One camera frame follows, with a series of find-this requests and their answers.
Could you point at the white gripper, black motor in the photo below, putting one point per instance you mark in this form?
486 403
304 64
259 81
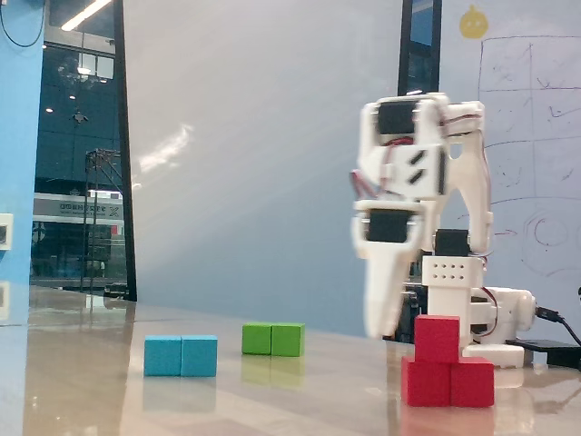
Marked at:
387 227

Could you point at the small red cube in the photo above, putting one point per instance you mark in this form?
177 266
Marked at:
438 338

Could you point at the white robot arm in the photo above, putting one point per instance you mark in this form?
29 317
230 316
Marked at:
447 295

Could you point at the long green block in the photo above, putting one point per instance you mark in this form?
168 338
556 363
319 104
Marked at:
272 339

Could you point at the long red block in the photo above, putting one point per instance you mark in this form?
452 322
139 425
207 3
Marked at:
472 383

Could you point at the long blue block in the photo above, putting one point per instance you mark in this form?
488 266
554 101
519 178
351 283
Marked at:
181 356

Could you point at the flat black box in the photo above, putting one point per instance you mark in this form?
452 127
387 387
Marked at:
544 347

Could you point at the large plain white panel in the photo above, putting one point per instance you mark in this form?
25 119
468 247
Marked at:
263 159

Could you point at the whiteboard with marker drawings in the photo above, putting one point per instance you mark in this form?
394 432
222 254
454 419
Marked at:
544 68

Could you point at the yellow round sticker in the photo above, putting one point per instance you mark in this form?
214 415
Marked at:
474 22

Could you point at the metal lattice tower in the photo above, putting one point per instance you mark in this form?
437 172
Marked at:
91 218

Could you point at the white sign band with lettering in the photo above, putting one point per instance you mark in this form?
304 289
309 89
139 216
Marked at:
77 209

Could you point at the ceiling light strip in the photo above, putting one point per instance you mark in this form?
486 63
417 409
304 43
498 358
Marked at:
86 14

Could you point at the slim black window post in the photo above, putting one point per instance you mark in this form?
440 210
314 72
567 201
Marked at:
122 136

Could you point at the white wall socket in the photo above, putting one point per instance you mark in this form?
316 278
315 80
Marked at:
5 231

